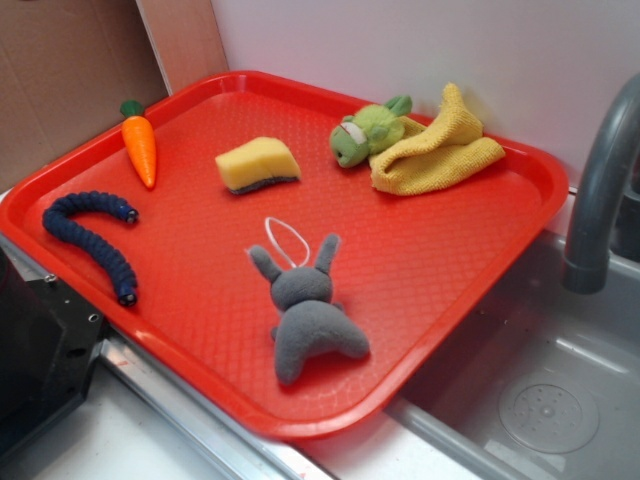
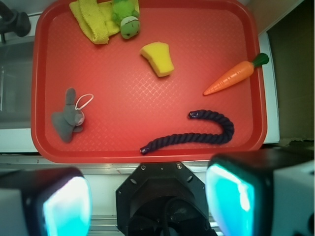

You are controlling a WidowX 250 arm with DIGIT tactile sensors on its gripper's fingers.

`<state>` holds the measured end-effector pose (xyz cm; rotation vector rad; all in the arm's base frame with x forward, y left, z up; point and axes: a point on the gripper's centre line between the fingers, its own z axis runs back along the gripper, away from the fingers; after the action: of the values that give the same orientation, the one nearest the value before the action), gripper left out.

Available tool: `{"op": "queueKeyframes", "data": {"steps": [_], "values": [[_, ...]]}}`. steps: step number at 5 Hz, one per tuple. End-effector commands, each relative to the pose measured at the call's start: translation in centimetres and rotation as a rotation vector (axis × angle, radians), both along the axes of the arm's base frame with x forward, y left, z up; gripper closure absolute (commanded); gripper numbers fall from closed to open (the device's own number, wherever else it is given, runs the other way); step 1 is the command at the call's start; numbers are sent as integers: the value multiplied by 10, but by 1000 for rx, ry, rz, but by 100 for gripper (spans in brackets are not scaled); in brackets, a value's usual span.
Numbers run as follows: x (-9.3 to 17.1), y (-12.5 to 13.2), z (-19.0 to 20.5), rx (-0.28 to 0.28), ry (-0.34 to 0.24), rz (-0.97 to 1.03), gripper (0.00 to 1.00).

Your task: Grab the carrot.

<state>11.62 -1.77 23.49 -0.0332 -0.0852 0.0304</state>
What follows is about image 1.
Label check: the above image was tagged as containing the yellow sponge with grey pad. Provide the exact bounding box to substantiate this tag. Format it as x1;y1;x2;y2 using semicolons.
215;137;302;194

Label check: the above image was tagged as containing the dark blue braided rope toy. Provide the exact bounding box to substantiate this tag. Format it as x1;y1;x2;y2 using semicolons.
42;191;139;307

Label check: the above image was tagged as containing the yellow microfibre cloth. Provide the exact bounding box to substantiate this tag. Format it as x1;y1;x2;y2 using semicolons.
369;83;505;196

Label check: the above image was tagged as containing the red plastic tray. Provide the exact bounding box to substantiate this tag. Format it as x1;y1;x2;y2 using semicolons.
1;72;568;440

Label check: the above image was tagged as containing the grey plush bunny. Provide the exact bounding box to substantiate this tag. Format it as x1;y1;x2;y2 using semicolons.
248;217;370;386

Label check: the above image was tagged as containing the orange toy carrot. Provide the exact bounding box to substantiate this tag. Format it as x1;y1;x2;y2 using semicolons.
120;100;157;190

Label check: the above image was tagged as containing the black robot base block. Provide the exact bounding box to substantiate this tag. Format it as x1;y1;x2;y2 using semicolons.
1;253;105;461

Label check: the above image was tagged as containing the grey plastic sink basin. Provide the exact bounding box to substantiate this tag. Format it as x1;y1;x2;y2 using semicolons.
388;233;639;479

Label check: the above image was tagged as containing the brown cardboard panel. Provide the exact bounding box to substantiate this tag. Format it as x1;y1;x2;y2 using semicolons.
1;1;228;190

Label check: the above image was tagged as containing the green plush toy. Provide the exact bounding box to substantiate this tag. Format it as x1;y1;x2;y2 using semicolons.
329;95;413;168

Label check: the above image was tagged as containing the grey toy faucet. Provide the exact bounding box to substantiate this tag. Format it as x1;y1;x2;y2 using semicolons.
562;75;639;294

